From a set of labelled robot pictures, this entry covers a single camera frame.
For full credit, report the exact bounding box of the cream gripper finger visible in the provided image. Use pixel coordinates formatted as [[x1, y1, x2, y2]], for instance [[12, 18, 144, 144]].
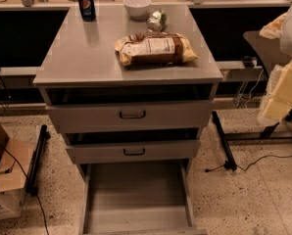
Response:
[[272, 62, 292, 104], [263, 99, 292, 121]]

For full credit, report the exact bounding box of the brown chip bag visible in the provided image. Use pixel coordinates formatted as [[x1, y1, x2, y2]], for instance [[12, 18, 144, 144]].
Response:
[[115, 32, 200, 66]]

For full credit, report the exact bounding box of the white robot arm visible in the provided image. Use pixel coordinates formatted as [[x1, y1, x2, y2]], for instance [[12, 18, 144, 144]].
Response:
[[258, 5, 292, 125]]

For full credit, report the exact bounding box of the grey drawer cabinet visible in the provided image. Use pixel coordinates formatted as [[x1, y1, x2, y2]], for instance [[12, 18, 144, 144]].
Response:
[[34, 5, 221, 235]]

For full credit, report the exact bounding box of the open bottom drawer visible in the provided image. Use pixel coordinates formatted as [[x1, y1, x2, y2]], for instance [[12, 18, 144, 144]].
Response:
[[78, 161, 208, 235]]

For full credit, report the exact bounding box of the green-label can lying down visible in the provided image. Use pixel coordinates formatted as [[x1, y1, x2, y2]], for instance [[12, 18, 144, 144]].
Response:
[[147, 10, 167, 31]]

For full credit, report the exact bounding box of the white bowl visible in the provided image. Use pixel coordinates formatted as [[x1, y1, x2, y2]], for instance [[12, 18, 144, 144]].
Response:
[[123, 0, 152, 20]]

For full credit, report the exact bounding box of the blue Pepsi can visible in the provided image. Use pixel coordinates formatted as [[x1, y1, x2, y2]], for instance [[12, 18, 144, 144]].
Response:
[[77, 0, 96, 22]]

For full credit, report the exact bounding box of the black stand leg left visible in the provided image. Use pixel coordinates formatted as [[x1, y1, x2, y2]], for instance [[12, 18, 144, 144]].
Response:
[[26, 124, 50, 196]]

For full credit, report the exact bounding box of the cardboard box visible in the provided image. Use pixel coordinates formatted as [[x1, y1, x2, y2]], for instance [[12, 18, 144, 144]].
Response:
[[0, 124, 34, 220]]

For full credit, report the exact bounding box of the black cable right floor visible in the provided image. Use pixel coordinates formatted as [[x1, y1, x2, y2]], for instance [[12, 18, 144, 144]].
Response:
[[204, 144, 292, 173]]

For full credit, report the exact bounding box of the top drawer with handle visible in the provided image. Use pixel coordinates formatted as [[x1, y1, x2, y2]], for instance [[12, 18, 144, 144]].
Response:
[[47, 100, 213, 133]]

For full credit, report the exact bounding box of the black cable on floor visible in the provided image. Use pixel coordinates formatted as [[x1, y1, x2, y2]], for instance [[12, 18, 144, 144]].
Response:
[[0, 136, 51, 235]]

